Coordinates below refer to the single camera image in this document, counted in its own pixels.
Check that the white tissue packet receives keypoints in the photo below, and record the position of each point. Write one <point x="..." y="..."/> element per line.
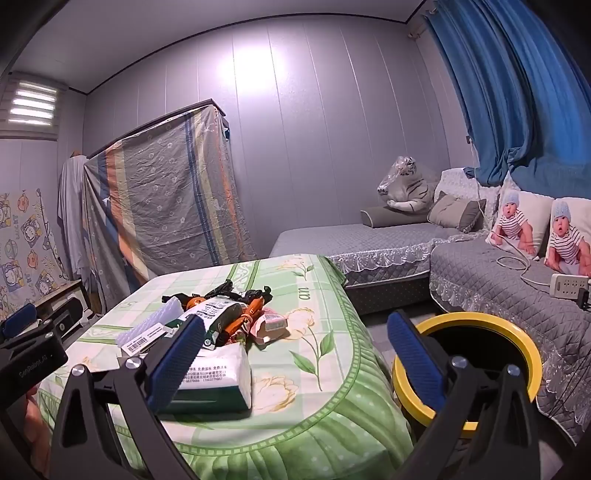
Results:
<point x="221" y="378"/>

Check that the grey hanging cloth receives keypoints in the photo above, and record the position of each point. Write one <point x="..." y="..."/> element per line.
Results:
<point x="71" y="207"/>

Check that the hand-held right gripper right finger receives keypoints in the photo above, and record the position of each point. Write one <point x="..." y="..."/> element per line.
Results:
<point x="413" y="357"/>

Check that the grey cushion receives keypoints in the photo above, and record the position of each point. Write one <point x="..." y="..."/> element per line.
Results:
<point x="455" y="212"/>

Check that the plastic-wrapped tiger plush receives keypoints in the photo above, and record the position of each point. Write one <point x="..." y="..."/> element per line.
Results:
<point x="408" y="189"/>

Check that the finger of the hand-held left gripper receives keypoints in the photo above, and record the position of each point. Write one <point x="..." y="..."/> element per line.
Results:
<point x="18" y="321"/>

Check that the pink packet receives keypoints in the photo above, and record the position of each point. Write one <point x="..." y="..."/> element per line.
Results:
<point x="270" y="327"/>

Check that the grey sofa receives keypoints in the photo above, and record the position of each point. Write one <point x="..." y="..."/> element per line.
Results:
<point x="369" y="240"/>

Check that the large orange peel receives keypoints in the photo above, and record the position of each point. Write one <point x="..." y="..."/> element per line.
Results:
<point x="249" y="316"/>

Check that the cartoon printed cloth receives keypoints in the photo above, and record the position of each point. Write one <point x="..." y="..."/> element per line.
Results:
<point x="27" y="249"/>

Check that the small orange fruit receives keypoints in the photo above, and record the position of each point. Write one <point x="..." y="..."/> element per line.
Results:
<point x="194" y="302"/>

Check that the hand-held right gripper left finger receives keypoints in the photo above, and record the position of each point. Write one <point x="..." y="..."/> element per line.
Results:
<point x="178" y="364"/>

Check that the white wall fixture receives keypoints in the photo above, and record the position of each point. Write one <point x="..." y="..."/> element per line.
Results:
<point x="415" y="31"/>

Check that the baby print pillow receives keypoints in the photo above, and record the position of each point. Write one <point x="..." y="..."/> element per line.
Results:
<point x="568" y="235"/>
<point x="517" y="221"/>

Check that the green floral tablecloth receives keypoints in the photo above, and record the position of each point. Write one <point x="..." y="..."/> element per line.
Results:
<point x="323" y="392"/>

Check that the white ribbed packet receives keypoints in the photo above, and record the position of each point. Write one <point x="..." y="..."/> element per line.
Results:
<point x="147" y="330"/>

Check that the grey bolster pillow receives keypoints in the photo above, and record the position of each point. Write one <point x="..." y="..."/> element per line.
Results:
<point x="383" y="217"/>

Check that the black plastic bag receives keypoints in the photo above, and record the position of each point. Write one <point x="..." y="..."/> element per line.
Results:
<point x="244" y="295"/>

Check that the green and white bag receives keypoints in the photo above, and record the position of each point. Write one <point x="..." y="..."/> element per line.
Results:
<point x="217" y="314"/>

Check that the blue curtain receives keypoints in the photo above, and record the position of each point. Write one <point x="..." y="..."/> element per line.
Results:
<point x="508" y="92"/>

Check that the window blind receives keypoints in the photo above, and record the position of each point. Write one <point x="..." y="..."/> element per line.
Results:
<point x="32" y="106"/>

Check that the black charger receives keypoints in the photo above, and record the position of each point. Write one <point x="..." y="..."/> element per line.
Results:
<point x="582" y="297"/>

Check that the white power strip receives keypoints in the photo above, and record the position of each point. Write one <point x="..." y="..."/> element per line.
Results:
<point x="568" y="284"/>

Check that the yellow-rimmed black bin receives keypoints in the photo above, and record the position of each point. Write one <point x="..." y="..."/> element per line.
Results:
<point x="521" y="341"/>

